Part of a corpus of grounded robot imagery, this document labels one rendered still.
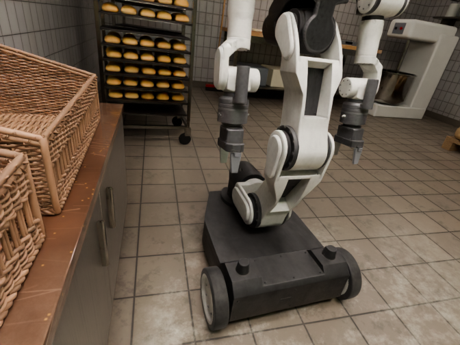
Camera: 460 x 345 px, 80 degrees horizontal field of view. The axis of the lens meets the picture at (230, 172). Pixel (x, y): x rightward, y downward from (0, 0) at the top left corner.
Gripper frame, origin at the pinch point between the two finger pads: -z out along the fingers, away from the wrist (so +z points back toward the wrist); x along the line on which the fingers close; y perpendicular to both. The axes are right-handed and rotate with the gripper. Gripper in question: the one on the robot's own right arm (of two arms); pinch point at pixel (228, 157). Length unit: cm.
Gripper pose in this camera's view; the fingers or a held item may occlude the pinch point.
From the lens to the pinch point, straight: 84.6
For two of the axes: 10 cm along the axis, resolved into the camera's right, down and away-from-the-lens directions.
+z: 0.8, -9.5, -2.9
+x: 3.1, 3.0, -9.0
